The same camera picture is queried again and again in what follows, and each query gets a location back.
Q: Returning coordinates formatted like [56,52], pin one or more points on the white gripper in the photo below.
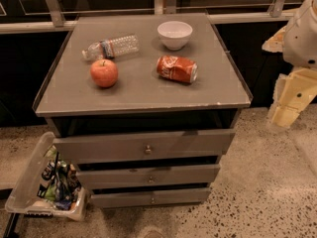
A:
[301,39]

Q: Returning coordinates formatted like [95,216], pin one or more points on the grey top drawer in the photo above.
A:
[144,146]

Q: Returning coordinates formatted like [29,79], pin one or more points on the grey drawer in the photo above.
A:
[144,146]
[149,198]
[148,176]

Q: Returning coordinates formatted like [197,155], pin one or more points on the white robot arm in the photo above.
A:
[297,41]

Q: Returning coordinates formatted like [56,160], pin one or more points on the grey drawer cabinet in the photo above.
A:
[141,101]

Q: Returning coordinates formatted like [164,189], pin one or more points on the grey middle drawer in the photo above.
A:
[148,176]

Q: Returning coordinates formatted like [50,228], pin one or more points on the grey bottom drawer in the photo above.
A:
[149,198]

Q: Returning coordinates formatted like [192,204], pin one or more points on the red soda can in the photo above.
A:
[177,68]

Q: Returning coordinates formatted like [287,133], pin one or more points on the white bowl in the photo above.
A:
[174,34]

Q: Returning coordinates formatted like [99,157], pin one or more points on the red apple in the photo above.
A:
[104,73]

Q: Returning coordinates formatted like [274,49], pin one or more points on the clear plastic water bottle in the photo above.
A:
[112,48]

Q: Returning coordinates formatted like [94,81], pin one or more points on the snack packages in bin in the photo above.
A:
[62,186]

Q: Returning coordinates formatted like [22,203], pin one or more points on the metal railing frame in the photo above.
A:
[37,16]

